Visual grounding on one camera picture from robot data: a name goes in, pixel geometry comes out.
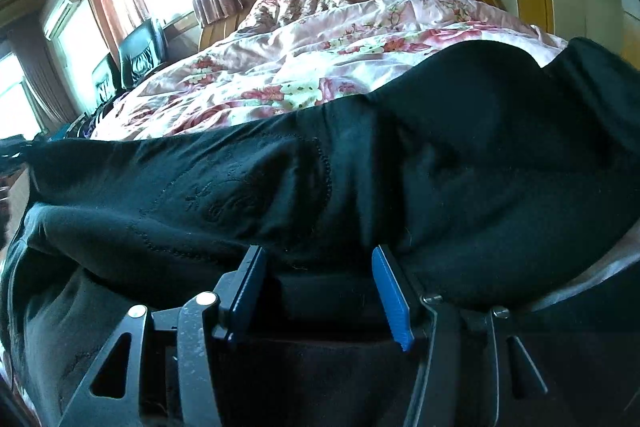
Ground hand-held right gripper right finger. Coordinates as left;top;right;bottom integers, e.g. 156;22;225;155
370;244;552;427

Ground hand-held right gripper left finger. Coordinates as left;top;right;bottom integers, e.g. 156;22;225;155
55;245;269;427

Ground black pants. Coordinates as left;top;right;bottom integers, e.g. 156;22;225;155
0;37;640;427

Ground cluttered low table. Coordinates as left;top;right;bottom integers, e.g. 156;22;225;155
64;104;115;141

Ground pink floral quilt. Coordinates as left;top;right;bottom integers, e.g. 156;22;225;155
90;0;640;314

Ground black chair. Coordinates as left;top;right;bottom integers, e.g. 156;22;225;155
91;53;124;108
117;18;169;88

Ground white air conditioner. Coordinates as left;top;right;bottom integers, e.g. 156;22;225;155
42;0;84;41

